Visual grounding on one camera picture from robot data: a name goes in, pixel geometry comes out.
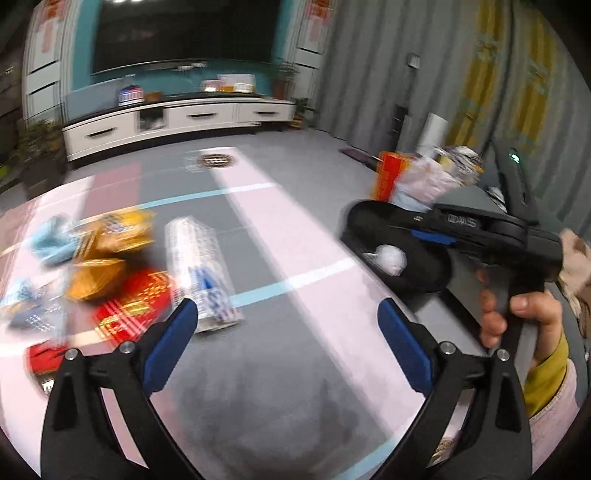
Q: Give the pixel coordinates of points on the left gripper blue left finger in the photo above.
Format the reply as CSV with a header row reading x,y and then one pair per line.
x,y
163,344

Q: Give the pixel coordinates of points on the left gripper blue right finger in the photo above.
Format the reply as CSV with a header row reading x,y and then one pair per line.
x,y
411,344

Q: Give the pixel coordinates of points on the red gift box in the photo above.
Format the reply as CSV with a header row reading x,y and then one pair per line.
x,y
144,298

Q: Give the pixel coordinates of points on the white tissue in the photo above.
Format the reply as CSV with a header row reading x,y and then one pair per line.
x,y
389,259

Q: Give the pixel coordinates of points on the golden snack bag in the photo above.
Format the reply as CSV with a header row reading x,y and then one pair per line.
x,y
99,261

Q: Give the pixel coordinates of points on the clear silver plastic wrapper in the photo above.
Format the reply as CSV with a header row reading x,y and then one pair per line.
x,y
38,308

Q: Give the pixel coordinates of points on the light blue face mask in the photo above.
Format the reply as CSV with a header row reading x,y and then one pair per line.
x,y
54,242

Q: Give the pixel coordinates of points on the person's right hand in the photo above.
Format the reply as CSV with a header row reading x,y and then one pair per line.
x,y
542,308

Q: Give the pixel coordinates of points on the grey sofa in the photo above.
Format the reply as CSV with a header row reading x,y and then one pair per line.
x,y
471,277

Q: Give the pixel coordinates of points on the pastel striped table cloth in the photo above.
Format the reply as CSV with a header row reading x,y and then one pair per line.
x,y
289,376

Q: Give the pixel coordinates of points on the white plastic bag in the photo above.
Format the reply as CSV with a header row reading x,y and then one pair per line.
x,y
429,177

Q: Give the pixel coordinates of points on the red gift bag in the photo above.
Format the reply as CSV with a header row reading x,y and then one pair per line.
x,y
390,166

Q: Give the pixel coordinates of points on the yellow patterned curtain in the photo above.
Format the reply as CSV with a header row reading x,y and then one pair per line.
x,y
507,87

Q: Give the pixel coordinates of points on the white tv cabinet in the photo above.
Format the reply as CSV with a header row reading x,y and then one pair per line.
x,y
142,122

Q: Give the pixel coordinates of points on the potted plant by doorway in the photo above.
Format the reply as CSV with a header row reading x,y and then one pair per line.
x,y
40,157

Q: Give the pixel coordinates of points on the grey curtain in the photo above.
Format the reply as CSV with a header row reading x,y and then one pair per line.
x,y
386,54

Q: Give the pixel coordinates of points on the potted plant by cabinet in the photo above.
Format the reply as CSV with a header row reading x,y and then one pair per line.
x,y
305,116

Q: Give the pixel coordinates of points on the large black television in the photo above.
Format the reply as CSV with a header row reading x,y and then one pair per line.
x,y
144,32

